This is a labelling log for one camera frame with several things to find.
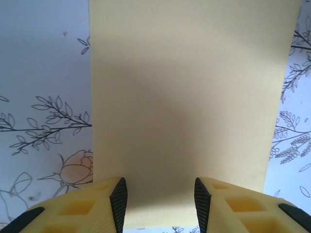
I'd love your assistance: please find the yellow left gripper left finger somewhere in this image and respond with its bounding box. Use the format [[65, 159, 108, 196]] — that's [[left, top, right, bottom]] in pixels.
[[0, 177, 128, 233]]

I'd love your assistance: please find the yellow cloth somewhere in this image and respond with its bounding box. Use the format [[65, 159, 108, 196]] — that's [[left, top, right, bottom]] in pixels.
[[87, 0, 302, 230]]

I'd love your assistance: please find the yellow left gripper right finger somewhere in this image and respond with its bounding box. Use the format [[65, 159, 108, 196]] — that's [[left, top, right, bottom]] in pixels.
[[193, 177, 311, 233]]

